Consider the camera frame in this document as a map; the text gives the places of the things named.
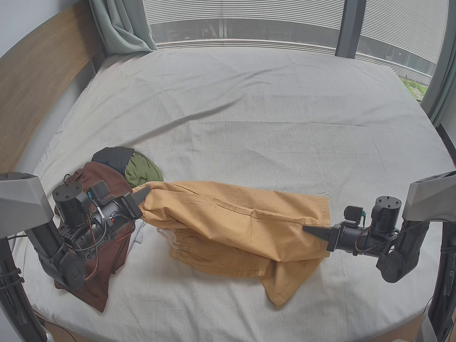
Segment white garment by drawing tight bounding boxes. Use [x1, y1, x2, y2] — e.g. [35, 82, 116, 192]
[128, 219, 147, 252]

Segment window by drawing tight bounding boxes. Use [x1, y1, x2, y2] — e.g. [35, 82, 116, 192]
[137, 0, 451, 100]

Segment bed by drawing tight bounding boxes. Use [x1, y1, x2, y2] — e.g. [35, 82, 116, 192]
[0, 0, 456, 342]

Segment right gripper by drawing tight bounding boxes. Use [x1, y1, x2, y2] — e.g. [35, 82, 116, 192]
[327, 222, 361, 254]

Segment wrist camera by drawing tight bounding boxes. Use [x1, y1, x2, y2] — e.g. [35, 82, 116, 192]
[343, 205, 366, 227]
[88, 180, 112, 206]

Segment black garment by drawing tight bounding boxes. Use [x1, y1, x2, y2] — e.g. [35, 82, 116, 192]
[91, 147, 136, 177]

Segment grey-green curtain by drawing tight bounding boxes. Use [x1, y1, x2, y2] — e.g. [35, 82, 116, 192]
[420, 0, 456, 127]
[84, 0, 158, 57]

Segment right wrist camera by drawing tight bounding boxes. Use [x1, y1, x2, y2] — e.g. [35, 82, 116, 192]
[343, 205, 366, 227]

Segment green garment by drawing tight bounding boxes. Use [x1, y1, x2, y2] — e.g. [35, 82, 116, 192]
[125, 151, 164, 189]

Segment black cable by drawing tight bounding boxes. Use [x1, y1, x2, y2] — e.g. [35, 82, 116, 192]
[43, 319, 76, 342]

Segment yellow shorts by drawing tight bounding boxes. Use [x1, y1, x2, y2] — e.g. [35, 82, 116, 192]
[141, 180, 332, 307]

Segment brown garment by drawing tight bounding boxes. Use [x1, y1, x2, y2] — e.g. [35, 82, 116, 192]
[53, 161, 138, 313]

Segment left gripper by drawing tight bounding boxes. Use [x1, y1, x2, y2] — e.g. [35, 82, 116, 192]
[94, 185, 152, 234]

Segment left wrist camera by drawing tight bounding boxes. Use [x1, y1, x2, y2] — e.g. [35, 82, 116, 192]
[88, 180, 112, 206]

